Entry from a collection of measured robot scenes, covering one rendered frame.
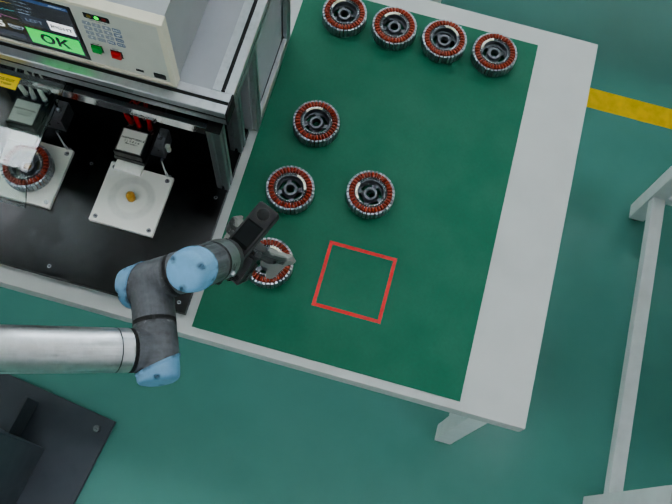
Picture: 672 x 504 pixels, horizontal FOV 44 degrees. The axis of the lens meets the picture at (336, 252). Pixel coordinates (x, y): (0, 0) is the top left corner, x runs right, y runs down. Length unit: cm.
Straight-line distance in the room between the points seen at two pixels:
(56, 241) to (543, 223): 112
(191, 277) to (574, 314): 165
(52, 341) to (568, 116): 136
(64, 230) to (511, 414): 107
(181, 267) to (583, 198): 181
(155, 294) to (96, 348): 15
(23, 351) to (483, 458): 162
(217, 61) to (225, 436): 127
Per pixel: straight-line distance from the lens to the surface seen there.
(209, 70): 166
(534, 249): 197
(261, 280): 182
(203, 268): 138
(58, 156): 201
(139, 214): 191
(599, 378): 275
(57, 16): 160
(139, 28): 152
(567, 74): 220
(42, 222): 197
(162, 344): 142
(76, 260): 191
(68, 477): 260
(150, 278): 144
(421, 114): 205
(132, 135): 184
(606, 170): 299
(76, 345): 136
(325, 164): 197
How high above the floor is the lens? 253
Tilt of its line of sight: 71 degrees down
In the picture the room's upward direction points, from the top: 9 degrees clockwise
